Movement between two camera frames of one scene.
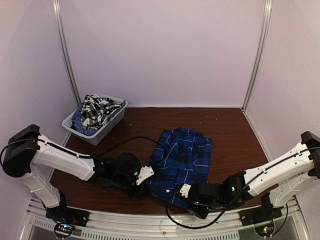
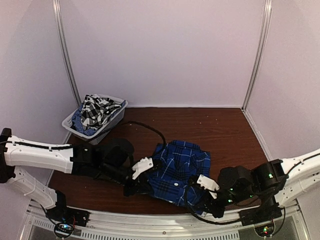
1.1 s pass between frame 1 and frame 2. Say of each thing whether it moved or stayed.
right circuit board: stayed
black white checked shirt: stayed
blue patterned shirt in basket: stayed
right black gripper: moved
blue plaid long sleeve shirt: moved
